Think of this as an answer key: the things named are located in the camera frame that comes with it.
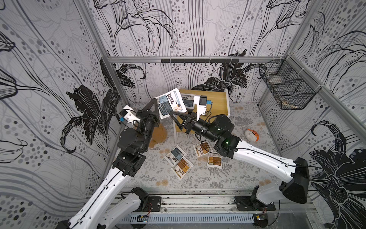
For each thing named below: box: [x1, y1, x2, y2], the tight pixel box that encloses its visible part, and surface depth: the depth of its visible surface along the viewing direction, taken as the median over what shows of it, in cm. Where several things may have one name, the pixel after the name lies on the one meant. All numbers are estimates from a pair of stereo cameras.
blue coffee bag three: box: [163, 145, 187, 167], surface depth 92 cm
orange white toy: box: [244, 128, 260, 142], surface depth 95 cm
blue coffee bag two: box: [154, 88, 187, 119], surface depth 54 cm
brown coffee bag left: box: [171, 156, 194, 181], surface depth 85 cm
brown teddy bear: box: [148, 123, 168, 148], surface depth 95 cm
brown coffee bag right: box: [207, 152, 223, 169], surface depth 87 cm
